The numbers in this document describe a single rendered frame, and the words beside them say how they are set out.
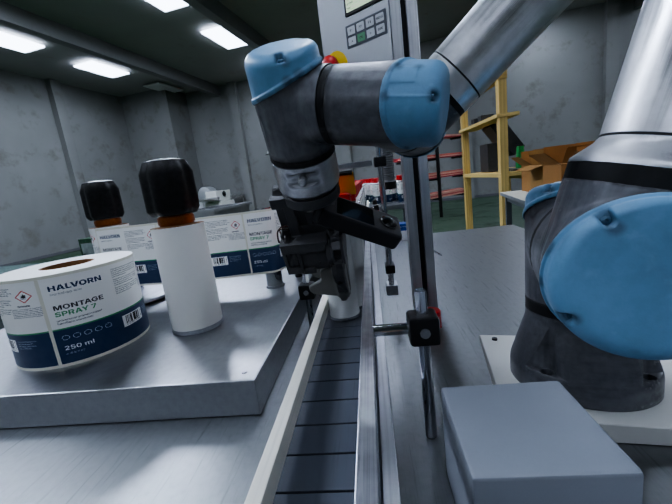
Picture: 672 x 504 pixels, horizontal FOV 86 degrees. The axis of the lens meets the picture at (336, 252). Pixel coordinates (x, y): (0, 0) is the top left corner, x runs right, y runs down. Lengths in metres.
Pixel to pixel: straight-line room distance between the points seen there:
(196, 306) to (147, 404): 0.18
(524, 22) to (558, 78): 12.60
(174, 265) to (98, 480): 0.31
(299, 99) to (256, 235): 0.52
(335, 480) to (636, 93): 0.36
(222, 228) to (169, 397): 0.43
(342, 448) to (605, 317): 0.23
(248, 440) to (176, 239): 0.33
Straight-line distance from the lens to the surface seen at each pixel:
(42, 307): 0.70
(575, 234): 0.29
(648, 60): 0.34
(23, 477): 0.59
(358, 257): 0.63
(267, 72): 0.37
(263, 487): 0.29
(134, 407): 0.58
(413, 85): 0.33
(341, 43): 0.80
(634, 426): 0.47
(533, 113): 12.79
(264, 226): 0.83
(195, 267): 0.65
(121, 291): 0.71
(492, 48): 0.47
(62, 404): 0.64
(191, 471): 0.47
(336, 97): 0.35
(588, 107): 13.19
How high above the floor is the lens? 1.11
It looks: 11 degrees down
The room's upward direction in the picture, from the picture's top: 7 degrees counter-clockwise
